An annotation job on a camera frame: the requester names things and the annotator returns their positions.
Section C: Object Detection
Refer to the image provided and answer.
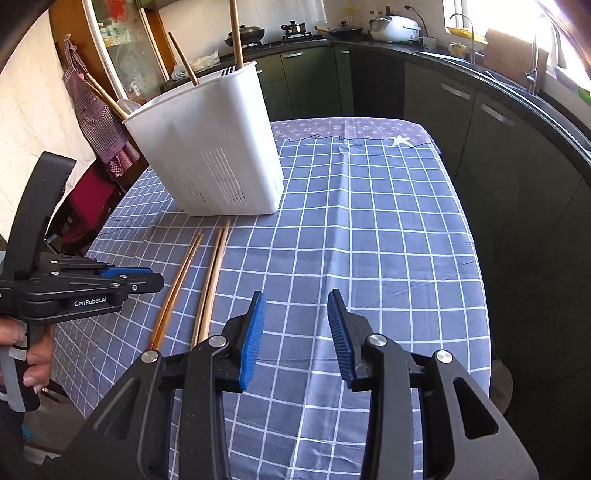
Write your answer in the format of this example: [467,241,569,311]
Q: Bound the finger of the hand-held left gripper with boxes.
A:
[99,268,154,279]
[121,273,165,294]

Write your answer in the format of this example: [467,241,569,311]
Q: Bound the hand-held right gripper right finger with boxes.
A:
[327,289,539,480]

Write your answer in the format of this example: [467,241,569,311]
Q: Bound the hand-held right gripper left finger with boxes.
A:
[60,291,267,480]

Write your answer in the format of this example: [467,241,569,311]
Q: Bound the light bamboo chopstick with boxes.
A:
[191,227,222,350]
[198,219,232,347]

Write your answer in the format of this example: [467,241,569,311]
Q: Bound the white plastic utensil holder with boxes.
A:
[122,60,284,217]

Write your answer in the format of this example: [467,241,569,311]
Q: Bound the brown wooden chopstick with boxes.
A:
[84,73,129,120]
[168,31,200,87]
[230,0,244,66]

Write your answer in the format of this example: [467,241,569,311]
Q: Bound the person's left hand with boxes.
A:
[0,320,53,387]

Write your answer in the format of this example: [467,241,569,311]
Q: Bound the red chair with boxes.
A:
[60,161,127,252]

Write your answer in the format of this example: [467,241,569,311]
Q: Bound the blue checked tablecloth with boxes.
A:
[51,117,492,480]

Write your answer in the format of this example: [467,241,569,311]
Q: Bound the checked apron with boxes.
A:
[62,39,141,178]

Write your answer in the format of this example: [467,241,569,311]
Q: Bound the sliding glass door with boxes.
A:
[83,0,169,112]

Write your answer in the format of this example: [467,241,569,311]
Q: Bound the white plastic bag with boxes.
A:
[172,52,220,80]

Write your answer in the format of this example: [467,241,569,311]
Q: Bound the green base cabinets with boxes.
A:
[219,41,591,370]

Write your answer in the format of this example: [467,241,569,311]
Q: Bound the black wok with lid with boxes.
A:
[225,25,266,47]

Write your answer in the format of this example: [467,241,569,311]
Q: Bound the gas stove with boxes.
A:
[217,32,328,49]

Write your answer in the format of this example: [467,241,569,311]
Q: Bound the black kitchen countertop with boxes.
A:
[161,34,591,162]

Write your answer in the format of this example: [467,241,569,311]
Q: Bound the black frying pan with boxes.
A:
[315,21,365,38]

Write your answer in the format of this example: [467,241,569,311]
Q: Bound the white rice cooker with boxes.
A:
[369,15,423,44]

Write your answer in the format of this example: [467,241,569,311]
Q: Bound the condiment bottles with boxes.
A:
[342,4,393,25]

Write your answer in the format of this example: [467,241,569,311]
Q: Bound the small steel faucet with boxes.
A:
[450,13,476,65]

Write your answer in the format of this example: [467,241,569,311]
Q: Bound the yellow tray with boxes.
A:
[445,25,488,44]

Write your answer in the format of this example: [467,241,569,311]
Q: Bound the brown board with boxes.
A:
[482,28,550,86]

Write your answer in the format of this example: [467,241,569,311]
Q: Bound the tall steel faucet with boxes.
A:
[524,28,542,95]

